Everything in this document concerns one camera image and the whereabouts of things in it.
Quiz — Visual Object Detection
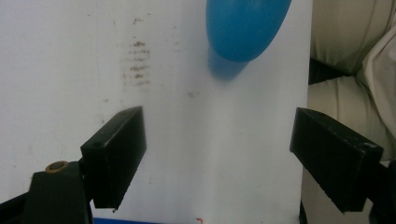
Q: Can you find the beige sofa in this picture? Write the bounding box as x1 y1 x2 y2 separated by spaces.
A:
301 0 396 224

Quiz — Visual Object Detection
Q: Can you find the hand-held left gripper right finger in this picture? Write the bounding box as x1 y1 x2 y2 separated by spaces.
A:
290 107 384 213

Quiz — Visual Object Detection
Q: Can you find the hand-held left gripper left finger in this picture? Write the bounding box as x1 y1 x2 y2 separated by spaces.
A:
79 105 148 210

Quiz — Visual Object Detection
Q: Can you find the blue tape strip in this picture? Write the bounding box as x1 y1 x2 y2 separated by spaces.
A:
92 217 163 224

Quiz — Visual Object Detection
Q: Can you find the blue bottle with white base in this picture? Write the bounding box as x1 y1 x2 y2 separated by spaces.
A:
205 0 292 63

